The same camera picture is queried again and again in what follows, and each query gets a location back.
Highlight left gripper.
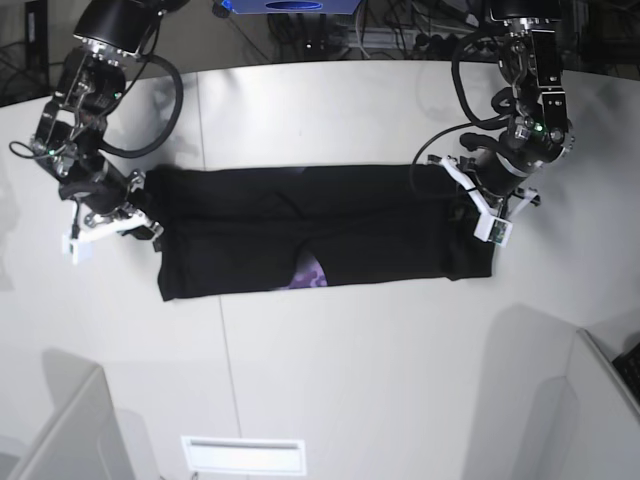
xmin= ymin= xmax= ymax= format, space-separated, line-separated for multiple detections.
xmin=447 ymin=149 xmax=543 ymax=225

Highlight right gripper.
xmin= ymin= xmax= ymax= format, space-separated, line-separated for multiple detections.
xmin=59 ymin=164 xmax=164 ymax=252

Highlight black T-shirt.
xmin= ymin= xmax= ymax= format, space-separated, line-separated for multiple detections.
xmin=145 ymin=165 xmax=494 ymax=301

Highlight white partition panel left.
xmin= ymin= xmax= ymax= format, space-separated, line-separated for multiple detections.
xmin=1 ymin=349 xmax=136 ymax=479

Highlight white partition panel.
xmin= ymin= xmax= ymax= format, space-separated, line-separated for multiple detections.
xmin=1 ymin=349 xmax=136 ymax=479
xmin=529 ymin=327 xmax=640 ymax=480

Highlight black keyboard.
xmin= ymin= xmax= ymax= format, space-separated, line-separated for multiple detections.
xmin=613 ymin=344 xmax=640 ymax=401

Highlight blue box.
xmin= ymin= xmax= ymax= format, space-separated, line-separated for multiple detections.
xmin=220 ymin=0 xmax=360 ymax=15

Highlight white partition panel right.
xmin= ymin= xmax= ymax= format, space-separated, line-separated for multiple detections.
xmin=529 ymin=327 xmax=640 ymax=480

